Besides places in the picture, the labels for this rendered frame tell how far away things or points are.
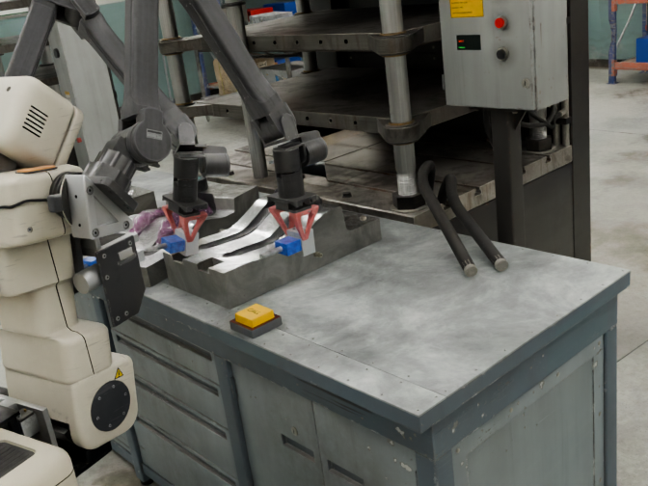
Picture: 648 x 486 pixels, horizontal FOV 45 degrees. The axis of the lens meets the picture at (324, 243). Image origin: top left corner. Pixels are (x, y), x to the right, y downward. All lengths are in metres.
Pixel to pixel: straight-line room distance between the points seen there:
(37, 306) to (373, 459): 0.71
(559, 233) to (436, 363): 1.54
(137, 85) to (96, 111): 4.69
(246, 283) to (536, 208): 1.29
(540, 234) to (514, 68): 0.85
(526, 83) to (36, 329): 1.32
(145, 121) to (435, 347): 0.68
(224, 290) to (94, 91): 4.49
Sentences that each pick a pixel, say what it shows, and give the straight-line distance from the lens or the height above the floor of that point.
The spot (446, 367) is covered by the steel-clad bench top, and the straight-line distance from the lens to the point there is 1.46.
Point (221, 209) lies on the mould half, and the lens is 2.29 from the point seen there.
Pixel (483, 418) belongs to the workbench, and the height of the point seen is 0.69.
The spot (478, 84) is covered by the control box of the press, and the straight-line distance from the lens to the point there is 2.23.
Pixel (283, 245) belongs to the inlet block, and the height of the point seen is 0.95.
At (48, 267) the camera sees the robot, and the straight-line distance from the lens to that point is 1.57.
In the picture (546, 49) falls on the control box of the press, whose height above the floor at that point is 1.22.
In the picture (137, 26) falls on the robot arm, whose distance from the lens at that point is 1.54.
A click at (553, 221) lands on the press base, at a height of 0.54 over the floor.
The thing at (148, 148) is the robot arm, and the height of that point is 1.24.
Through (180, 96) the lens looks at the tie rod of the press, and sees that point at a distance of 3.17.
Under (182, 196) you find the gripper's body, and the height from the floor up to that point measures 1.04.
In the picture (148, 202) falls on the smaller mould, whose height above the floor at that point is 0.84.
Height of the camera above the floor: 1.53
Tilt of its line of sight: 20 degrees down
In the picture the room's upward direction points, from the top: 8 degrees counter-clockwise
